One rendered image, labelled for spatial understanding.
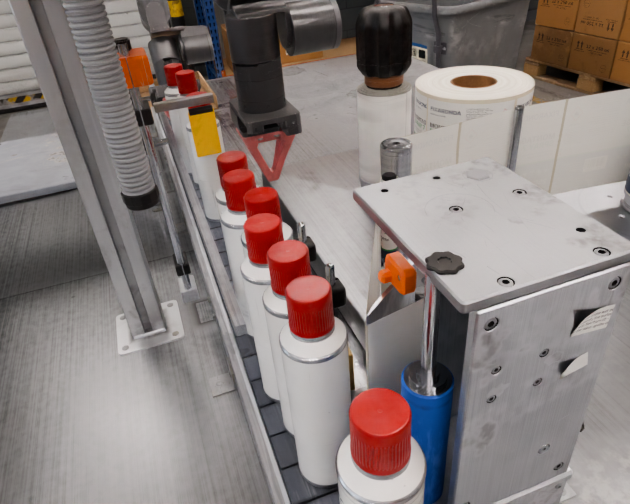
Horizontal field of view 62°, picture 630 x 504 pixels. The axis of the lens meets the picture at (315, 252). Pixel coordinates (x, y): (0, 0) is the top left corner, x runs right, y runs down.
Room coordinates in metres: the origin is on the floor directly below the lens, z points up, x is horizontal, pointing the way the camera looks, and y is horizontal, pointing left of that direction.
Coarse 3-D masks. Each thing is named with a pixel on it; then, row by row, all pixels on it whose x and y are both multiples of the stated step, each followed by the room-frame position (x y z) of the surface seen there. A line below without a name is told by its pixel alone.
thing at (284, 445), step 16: (192, 176) 0.94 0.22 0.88; (208, 224) 0.75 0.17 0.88; (208, 256) 0.65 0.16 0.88; (224, 256) 0.65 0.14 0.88; (224, 304) 0.54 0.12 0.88; (240, 336) 0.47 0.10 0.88; (240, 352) 0.44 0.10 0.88; (256, 352) 0.44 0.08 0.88; (256, 368) 0.42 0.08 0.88; (256, 384) 0.39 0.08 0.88; (272, 416) 0.35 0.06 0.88; (272, 432) 0.33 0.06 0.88; (288, 448) 0.31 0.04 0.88; (288, 464) 0.29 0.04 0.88; (288, 480) 0.28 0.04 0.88; (304, 480) 0.27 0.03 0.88; (304, 496) 0.26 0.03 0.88; (320, 496) 0.26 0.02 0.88; (336, 496) 0.26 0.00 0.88
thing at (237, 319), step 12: (168, 132) 0.97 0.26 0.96; (180, 156) 0.85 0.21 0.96; (180, 168) 0.80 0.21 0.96; (192, 192) 0.71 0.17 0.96; (192, 204) 0.67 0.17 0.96; (204, 216) 0.63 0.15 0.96; (204, 228) 0.60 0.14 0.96; (204, 240) 0.57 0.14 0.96; (216, 252) 0.54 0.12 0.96; (216, 264) 0.51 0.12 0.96; (216, 276) 0.49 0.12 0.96; (228, 288) 0.46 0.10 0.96; (228, 300) 0.44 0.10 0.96; (228, 312) 0.43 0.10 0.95; (240, 312) 0.42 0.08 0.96; (240, 324) 0.40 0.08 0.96
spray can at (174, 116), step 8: (168, 64) 0.98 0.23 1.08; (176, 64) 0.97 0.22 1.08; (168, 72) 0.96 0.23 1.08; (168, 80) 0.96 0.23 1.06; (168, 88) 0.96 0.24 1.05; (176, 88) 0.95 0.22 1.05; (168, 96) 0.95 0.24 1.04; (176, 96) 0.94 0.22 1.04; (176, 112) 0.95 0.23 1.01; (176, 120) 0.95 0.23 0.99; (176, 128) 0.95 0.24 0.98; (176, 136) 0.95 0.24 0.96; (184, 144) 0.95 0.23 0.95; (184, 152) 0.95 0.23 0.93; (184, 160) 0.95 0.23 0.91
